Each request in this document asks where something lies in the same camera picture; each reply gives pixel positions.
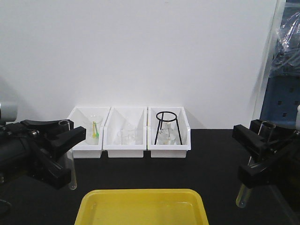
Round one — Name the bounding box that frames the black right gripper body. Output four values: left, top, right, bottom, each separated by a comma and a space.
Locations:
270, 131, 300, 185

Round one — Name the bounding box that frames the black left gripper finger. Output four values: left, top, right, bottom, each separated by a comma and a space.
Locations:
30, 127, 86, 189
20, 120, 70, 141

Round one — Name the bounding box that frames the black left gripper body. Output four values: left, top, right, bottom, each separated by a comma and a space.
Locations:
0, 123, 45, 184

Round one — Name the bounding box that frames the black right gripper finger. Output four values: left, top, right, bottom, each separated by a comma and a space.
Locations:
232, 124, 281, 162
238, 124, 300, 188

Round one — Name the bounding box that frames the clear test tube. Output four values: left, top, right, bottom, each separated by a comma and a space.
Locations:
59, 120, 77, 190
235, 121, 276, 209

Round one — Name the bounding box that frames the yellow plastic tray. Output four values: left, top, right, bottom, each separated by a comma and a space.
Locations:
75, 188, 209, 225

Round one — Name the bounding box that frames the glass beaker with droppers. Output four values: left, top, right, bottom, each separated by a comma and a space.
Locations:
86, 115, 103, 145

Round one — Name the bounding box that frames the left white storage bin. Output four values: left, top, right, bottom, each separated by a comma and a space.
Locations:
68, 107, 111, 158

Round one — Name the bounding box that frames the white storage bin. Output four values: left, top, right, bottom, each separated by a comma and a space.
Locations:
103, 106, 148, 158
147, 106, 191, 158
68, 107, 111, 158

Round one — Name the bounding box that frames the yellow green plastic dropper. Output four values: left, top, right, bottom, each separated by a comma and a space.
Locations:
92, 121, 99, 138

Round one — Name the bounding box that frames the blue pegboard rack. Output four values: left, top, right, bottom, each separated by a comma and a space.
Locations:
260, 0, 300, 128

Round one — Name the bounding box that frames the middle white storage bin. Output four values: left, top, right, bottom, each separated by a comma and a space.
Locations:
103, 106, 148, 158

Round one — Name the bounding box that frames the clear glass beaker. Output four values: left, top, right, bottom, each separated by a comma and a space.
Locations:
115, 123, 136, 145

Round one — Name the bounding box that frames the clear conical flask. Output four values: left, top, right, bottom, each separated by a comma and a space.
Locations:
157, 122, 176, 145

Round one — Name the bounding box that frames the right white storage bin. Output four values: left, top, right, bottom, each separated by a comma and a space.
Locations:
147, 106, 191, 158

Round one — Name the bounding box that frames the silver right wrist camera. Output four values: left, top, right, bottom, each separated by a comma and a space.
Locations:
295, 105, 300, 131

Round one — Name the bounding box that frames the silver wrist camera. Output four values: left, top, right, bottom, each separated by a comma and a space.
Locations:
295, 105, 300, 131
0, 78, 18, 125

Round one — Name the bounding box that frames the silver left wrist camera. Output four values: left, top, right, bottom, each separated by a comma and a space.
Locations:
0, 78, 18, 125

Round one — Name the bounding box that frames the black wire tripod stand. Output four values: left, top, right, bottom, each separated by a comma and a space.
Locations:
154, 111, 183, 145

